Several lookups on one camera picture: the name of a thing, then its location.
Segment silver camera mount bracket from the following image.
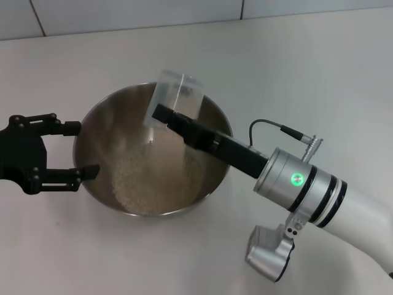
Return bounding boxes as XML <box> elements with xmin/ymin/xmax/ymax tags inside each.
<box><xmin>284</xmin><ymin>211</ymin><xmax>308</xmax><ymax>239</ymax></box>

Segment large stainless steel bowl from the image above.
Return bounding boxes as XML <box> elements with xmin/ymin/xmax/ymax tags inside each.
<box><xmin>72</xmin><ymin>81</ymin><xmax>233</xmax><ymax>217</ymax></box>

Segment white rice grains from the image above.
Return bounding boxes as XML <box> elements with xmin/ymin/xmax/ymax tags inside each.
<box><xmin>112</xmin><ymin>144</ymin><xmax>191</xmax><ymax>214</ymax></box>

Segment right gripper cable with plug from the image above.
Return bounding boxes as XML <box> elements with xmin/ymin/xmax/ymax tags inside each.
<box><xmin>248</xmin><ymin>119</ymin><xmax>325</xmax><ymax>162</ymax></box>

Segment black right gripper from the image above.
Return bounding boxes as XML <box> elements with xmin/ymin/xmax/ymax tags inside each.
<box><xmin>151</xmin><ymin>84</ymin><xmax>268</xmax><ymax>179</ymax></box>

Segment clear plastic measuring cup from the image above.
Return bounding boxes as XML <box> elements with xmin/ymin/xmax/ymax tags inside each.
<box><xmin>143</xmin><ymin>69</ymin><xmax>205</xmax><ymax>128</ymax></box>

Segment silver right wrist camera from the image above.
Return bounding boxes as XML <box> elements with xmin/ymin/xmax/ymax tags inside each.
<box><xmin>244</xmin><ymin>224</ymin><xmax>295</xmax><ymax>274</ymax></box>

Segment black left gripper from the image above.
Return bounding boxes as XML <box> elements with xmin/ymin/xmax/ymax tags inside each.
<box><xmin>0</xmin><ymin>113</ymin><xmax>101</xmax><ymax>195</ymax></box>

